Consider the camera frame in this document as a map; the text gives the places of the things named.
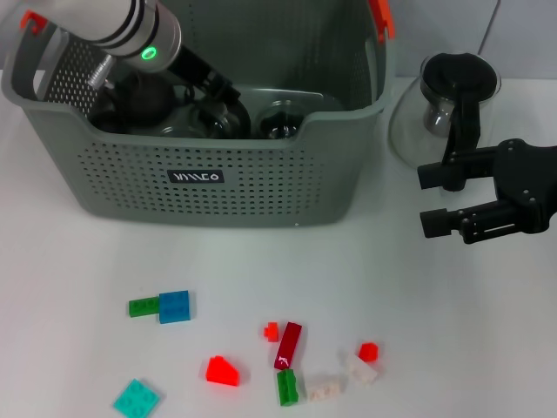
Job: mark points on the small red toy brick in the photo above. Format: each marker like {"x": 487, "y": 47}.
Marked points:
{"x": 272, "y": 332}
{"x": 369, "y": 352}

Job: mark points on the white toy brick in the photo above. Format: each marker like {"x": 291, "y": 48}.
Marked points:
{"x": 361, "y": 366}
{"x": 322, "y": 386}

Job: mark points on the teal flat toy plate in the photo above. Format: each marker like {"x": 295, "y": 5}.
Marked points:
{"x": 137, "y": 398}

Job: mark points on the green toy brick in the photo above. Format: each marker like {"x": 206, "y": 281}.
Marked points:
{"x": 143, "y": 307}
{"x": 287, "y": 387}

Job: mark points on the red sloped toy brick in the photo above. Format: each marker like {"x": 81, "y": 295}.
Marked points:
{"x": 223, "y": 370}

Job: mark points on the blue toy brick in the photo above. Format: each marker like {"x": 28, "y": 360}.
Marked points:
{"x": 174, "y": 307}

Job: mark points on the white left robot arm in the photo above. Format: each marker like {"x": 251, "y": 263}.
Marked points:
{"x": 109, "y": 26}

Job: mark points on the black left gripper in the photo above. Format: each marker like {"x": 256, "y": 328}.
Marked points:
{"x": 196, "y": 65}

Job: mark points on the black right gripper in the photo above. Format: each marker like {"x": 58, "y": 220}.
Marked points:
{"x": 531, "y": 183}

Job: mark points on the glass teapot black lid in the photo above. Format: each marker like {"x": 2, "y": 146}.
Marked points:
{"x": 461, "y": 74}

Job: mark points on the dark red long brick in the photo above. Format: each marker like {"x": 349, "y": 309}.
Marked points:
{"x": 289, "y": 346}

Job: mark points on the grey perforated storage bin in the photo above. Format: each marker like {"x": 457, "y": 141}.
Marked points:
{"x": 239, "y": 196}

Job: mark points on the black clay teapot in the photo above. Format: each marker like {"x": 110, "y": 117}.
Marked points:
{"x": 148, "y": 100}

